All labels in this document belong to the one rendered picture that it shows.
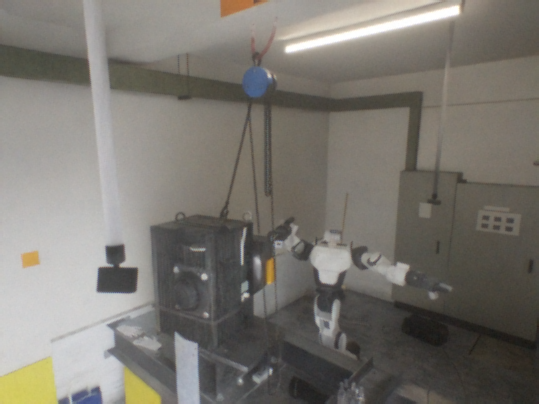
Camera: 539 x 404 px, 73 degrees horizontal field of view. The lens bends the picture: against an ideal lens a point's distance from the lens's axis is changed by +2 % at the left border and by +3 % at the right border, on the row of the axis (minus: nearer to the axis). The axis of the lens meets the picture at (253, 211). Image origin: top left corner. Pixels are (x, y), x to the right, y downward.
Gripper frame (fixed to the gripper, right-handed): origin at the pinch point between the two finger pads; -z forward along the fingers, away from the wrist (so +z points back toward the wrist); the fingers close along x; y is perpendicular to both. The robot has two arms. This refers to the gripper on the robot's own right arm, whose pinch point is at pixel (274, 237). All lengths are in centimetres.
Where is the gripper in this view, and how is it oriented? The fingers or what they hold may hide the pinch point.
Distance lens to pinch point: 203.4
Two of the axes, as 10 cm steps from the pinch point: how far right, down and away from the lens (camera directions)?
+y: -0.5, -9.8, -2.1
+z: 4.2, -2.1, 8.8
